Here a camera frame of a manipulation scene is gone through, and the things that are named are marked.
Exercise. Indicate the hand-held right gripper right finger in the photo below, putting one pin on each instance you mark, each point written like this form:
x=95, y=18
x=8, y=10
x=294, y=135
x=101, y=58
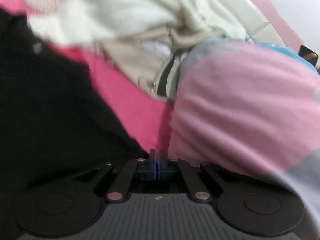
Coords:
x=160, y=165

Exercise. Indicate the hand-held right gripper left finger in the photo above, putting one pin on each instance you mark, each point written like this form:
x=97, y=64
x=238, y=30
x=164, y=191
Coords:
x=153, y=165

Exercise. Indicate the black garment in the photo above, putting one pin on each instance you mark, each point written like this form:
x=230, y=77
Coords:
x=50, y=105

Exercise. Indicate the pink leaf-print quilt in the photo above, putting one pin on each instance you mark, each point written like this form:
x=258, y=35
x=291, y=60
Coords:
x=237, y=105

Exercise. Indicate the beige garment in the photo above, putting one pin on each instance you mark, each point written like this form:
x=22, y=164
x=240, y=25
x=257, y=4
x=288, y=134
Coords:
x=130, y=57

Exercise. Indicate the cream fleece cloth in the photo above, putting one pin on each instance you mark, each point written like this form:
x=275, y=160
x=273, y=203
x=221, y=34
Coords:
x=150, y=2

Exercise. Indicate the blue blanket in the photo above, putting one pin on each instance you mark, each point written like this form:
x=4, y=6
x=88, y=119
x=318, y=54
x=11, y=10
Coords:
x=287, y=52

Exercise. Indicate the pink bed headboard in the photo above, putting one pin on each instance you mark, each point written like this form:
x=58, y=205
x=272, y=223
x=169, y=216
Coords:
x=250, y=10

